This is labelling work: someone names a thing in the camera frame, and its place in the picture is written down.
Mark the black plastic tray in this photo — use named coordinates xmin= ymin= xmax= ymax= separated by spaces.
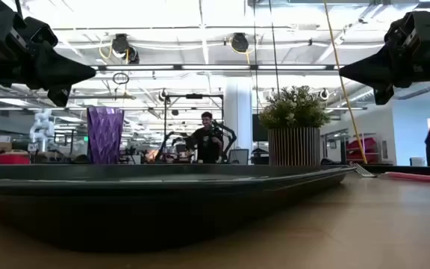
xmin=0 ymin=163 xmax=357 ymax=252

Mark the person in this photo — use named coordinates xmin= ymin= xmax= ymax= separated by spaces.
xmin=190 ymin=111 xmax=225 ymax=164

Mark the red seat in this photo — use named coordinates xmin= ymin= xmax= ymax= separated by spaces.
xmin=345 ymin=137 xmax=381 ymax=164

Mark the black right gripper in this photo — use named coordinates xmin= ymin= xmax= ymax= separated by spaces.
xmin=340 ymin=0 xmax=430 ymax=106

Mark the potted plant in ribbed pot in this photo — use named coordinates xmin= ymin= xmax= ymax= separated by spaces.
xmin=258 ymin=84 xmax=331 ymax=167

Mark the black ceiling cable reel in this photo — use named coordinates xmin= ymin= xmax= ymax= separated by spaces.
xmin=110 ymin=33 xmax=140 ymax=65
xmin=231 ymin=32 xmax=250 ymax=54

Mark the black background rig frame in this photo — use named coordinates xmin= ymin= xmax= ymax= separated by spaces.
xmin=163 ymin=93 xmax=225 ymax=165

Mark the yellow cable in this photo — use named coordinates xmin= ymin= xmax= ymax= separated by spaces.
xmin=322 ymin=0 xmax=368 ymax=165

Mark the purple faceted cup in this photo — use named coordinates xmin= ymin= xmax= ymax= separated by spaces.
xmin=86 ymin=105 xmax=125 ymax=166

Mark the thin black hanging cable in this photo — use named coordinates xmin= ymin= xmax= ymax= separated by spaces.
xmin=252 ymin=0 xmax=260 ymax=113

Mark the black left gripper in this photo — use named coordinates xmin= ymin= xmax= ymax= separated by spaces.
xmin=0 ymin=0 xmax=96 ymax=108

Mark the black monitor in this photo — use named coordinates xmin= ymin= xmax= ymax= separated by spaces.
xmin=252 ymin=114 xmax=270 ymax=143

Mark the fork with pink handle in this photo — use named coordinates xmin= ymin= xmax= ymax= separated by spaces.
xmin=348 ymin=161 xmax=430 ymax=185

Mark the long light strip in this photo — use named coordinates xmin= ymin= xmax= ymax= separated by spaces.
xmin=90 ymin=64 xmax=345 ymax=72

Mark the red box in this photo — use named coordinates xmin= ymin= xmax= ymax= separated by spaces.
xmin=0 ymin=150 xmax=31 ymax=165

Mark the black metal table frame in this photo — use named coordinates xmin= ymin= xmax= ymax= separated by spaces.
xmin=364 ymin=164 xmax=430 ymax=176

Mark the white column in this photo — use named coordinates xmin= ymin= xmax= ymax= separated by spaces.
xmin=223 ymin=77 xmax=254 ymax=165

